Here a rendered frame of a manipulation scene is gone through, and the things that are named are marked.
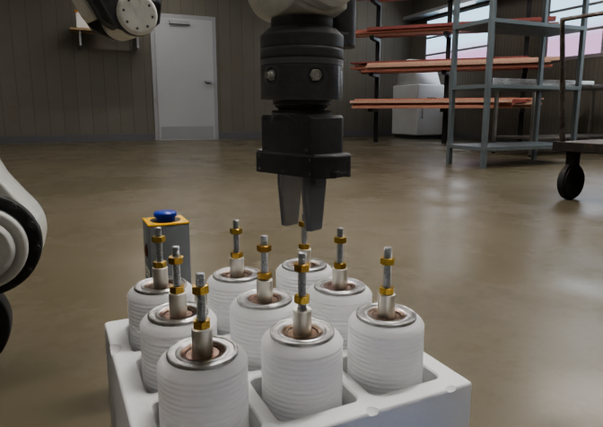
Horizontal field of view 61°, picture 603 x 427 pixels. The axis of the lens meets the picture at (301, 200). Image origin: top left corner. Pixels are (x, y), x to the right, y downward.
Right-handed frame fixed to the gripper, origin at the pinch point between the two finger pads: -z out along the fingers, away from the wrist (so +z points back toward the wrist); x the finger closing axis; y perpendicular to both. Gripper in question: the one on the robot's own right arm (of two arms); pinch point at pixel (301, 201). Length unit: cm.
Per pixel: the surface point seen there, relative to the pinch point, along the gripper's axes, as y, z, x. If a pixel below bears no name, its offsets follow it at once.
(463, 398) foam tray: -14.6, -24.5, -13.3
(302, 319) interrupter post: 0.6, -13.6, -0.9
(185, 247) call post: -7.7, -13.8, 36.8
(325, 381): 0.9, -19.5, -4.7
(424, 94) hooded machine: -800, 41, 481
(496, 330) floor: -72, -41, 8
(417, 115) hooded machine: -787, 4, 486
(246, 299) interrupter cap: -1.8, -15.3, 12.4
